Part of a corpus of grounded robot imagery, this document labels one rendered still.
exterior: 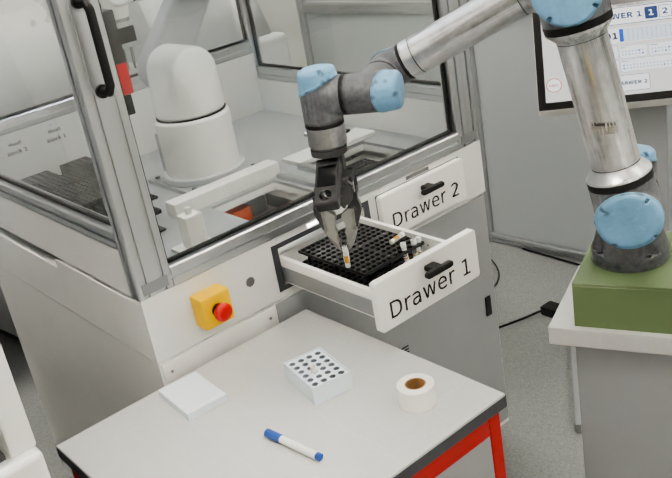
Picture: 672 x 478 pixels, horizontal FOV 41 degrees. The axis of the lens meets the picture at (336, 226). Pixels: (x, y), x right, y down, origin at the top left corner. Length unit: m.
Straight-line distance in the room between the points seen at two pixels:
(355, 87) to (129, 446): 0.78
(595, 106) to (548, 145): 2.11
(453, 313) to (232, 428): 0.92
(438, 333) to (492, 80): 1.58
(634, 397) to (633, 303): 0.24
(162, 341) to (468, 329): 0.96
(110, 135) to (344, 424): 0.68
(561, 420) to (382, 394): 1.25
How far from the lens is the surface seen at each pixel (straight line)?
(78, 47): 1.72
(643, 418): 1.99
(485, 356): 2.62
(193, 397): 1.82
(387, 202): 2.17
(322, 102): 1.68
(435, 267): 1.81
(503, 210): 3.97
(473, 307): 2.52
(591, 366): 1.95
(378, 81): 1.65
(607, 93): 1.60
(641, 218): 1.66
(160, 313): 1.88
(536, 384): 3.07
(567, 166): 3.69
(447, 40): 1.73
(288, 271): 2.01
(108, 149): 1.76
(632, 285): 1.81
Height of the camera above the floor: 1.71
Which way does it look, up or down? 23 degrees down
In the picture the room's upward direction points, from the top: 10 degrees counter-clockwise
